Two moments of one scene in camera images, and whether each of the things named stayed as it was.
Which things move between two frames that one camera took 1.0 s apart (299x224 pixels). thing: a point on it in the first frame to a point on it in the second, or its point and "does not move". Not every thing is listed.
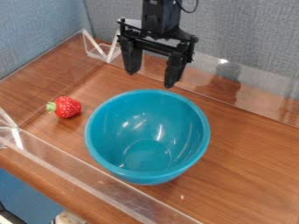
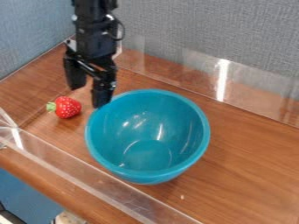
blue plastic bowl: x=147 y=135 does not move
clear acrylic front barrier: x=91 y=179 does not move
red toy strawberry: x=65 y=107 does not move
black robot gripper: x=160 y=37 to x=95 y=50
